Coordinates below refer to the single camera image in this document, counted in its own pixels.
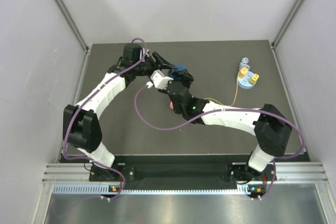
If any grey slotted cable duct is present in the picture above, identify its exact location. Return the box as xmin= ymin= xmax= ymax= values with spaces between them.
xmin=52 ymin=184 xmax=265 ymax=196

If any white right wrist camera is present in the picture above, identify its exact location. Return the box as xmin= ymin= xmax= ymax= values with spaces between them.
xmin=145 ymin=70 xmax=173 ymax=90

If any yellow plug adapter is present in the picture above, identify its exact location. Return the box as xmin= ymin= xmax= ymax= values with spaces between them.
xmin=249 ymin=73 xmax=259 ymax=85

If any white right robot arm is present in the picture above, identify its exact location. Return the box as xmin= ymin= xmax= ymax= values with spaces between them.
xmin=150 ymin=70 xmax=292 ymax=182

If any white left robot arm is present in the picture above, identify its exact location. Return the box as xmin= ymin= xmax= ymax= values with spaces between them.
xmin=62 ymin=41 xmax=177 ymax=180

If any left aluminium frame post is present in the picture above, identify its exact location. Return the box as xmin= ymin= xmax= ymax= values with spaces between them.
xmin=54 ymin=0 xmax=89 ymax=53

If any blue cube power socket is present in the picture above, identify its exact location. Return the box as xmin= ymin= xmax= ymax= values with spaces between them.
xmin=170 ymin=63 xmax=185 ymax=72

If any round light blue power strip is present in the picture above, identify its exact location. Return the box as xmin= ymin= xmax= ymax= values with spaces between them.
xmin=237 ymin=57 xmax=255 ymax=90

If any aluminium frame post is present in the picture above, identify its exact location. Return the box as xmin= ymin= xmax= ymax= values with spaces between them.
xmin=270 ymin=0 xmax=305 ymax=50
xmin=54 ymin=0 xmax=89 ymax=53

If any yellow charger with cable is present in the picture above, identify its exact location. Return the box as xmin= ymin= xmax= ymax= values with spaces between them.
xmin=203 ymin=68 xmax=248 ymax=106

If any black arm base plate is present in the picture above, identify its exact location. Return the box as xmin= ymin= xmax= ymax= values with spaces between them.
xmin=89 ymin=163 xmax=274 ymax=183

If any right aluminium frame post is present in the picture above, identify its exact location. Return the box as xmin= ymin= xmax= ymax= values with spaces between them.
xmin=270 ymin=0 xmax=305 ymax=50

